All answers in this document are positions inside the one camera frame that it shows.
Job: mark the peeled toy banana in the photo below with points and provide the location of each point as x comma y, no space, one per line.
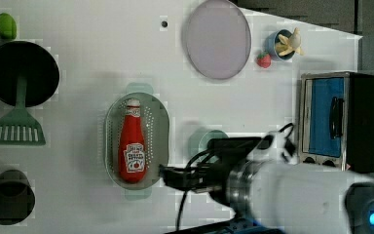
291,44

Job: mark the dark grey cylinder cup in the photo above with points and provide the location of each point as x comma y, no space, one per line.
17,199

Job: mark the large grey round plate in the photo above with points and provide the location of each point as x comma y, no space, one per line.
217,39

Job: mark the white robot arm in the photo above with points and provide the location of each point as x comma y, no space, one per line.
256,177

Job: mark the green oval strainer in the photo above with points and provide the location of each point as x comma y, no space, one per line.
155,128

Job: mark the blue metal frame rail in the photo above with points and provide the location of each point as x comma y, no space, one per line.
232,226

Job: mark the green slotted spatula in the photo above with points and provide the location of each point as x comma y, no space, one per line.
19,127

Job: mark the black round pan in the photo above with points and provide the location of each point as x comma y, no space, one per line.
21,59

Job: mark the black toaster oven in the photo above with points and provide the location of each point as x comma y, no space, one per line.
336,121

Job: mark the red plush ketchup bottle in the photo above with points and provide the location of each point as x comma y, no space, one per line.
131,153

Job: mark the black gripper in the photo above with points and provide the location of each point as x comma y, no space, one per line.
221,157

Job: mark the blue bowl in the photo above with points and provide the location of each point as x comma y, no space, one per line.
273,46

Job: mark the green metal cup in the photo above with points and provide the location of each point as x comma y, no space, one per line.
199,139

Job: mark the green toy vegetable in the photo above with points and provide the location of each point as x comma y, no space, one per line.
8,27

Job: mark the red toy strawberry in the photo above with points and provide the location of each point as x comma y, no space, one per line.
263,60

